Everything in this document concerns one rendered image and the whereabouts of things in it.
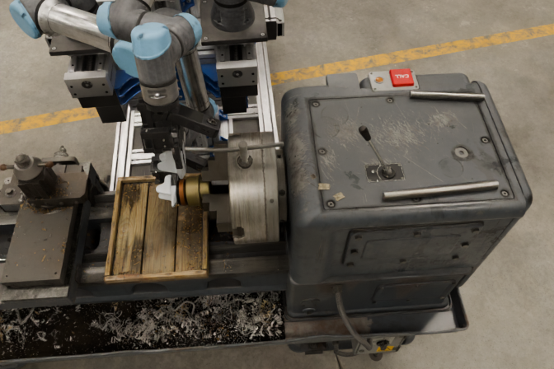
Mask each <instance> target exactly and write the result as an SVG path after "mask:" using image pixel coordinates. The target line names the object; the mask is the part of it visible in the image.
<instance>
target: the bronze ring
mask: <svg viewBox="0 0 554 369"><path fill-rule="evenodd" d="M212 193H213V186H212V182H211V181H204V182H203V181H202V177H201V175H197V176H194V177H187V179H182V180H178V181H177V182H176V197H177V201H178V203H179V205H180V206H187V205H188V204H189V206H190V207H194V206H200V207H201V208H202V207H203V204H202V200H203V194H212Z"/></svg>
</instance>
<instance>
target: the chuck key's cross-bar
mask: <svg viewBox="0 0 554 369"><path fill-rule="evenodd" d="M283 146H284V142H272V143H264V144H256V145H248V146H247V150H256V149H263V148H271V147H283ZM185 151H186V152H239V151H240V150H239V147H185Z"/></svg>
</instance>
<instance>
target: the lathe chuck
mask: <svg viewBox="0 0 554 369"><path fill-rule="evenodd" d="M230 135H239V136H237V137H235V138H233V137H228V147H238V143H239V142H240V141H246V142H247V146H248V145H256V144H261V132H249V133H230V134H229V135H228V136H230ZM248 155H249V157H250V158H251V164H250V165H249V166H246V167H244V166H241V165H240V164H239V159H240V153H239V152H228V189H229V203H230V214H231V223H232V229H237V227H242V228H244V235H243V236H234V235H233V234H232V236H233V241H234V243H235V244H236V245H237V244H250V243H263V242H267V235H266V218H265V189H264V175H263V161H262V149H256V150H248Z"/></svg>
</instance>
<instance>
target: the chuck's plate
mask: <svg viewBox="0 0 554 369"><path fill-rule="evenodd" d="M272 142H275V140H274V134H273V132H272V131H265V132H261V144H264V143H272ZM262 161H263V175H264V189H265V218H266V235H267V242H276V241H279V193H278V179H277V167H276V155H275V147H271V148H263V149H262Z"/></svg>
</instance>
